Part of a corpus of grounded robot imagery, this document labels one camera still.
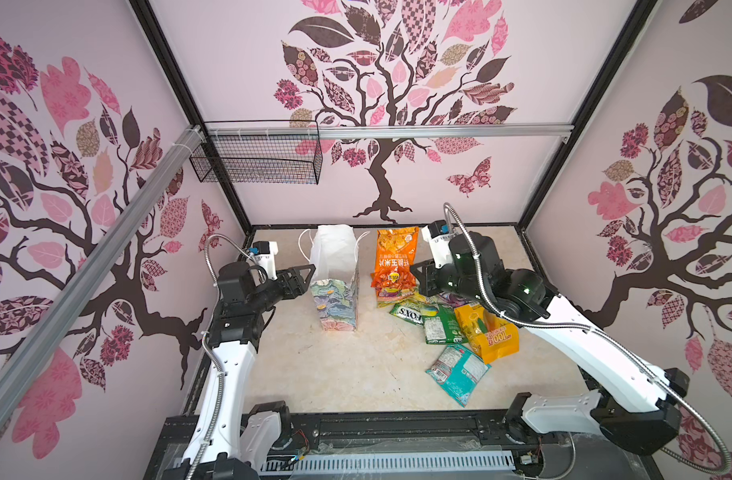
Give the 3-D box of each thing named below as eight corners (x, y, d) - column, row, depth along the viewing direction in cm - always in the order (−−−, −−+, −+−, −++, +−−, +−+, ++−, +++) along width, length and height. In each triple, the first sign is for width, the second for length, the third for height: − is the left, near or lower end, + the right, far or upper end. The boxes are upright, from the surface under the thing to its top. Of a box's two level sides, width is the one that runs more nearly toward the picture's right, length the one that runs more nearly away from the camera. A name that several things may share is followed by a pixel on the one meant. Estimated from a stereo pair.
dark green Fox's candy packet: (425, 346, 89) (427, 341, 86) (421, 311, 97) (422, 304, 94) (465, 346, 89) (468, 340, 86) (457, 311, 97) (460, 304, 94)
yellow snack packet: (464, 363, 87) (469, 355, 82) (454, 314, 97) (458, 305, 92) (519, 363, 87) (527, 355, 82) (503, 314, 97) (510, 305, 92)
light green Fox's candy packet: (390, 314, 97) (390, 309, 94) (398, 297, 101) (398, 292, 98) (421, 327, 93) (423, 323, 91) (428, 309, 98) (430, 304, 95)
